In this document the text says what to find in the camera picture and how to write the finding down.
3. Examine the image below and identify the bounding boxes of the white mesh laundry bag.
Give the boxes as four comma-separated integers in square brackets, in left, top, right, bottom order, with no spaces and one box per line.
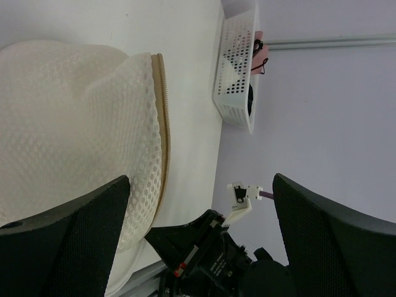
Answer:
[1,40,170,296]

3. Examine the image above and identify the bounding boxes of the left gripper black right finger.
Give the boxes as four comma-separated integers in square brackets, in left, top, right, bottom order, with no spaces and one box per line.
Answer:
[272,174,395,296]

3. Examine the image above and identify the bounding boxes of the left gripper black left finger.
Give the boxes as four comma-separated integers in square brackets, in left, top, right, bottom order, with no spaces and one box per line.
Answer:
[1,176,131,296]

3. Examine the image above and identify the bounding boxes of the white plastic basket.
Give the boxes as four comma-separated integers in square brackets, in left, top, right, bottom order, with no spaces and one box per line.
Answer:
[212,6,260,133]

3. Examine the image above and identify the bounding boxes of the black garment in basket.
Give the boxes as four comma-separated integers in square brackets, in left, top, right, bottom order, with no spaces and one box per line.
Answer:
[247,38,269,116]

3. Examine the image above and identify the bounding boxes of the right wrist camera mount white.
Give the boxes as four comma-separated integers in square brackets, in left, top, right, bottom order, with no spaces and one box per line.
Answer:
[222,181,263,227]

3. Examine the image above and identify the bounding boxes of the right aluminium frame post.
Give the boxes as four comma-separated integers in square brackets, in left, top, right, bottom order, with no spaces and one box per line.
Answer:
[265,33,395,51]

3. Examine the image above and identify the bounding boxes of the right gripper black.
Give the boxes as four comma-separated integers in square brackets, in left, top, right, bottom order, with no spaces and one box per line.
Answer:
[145,210,252,296]

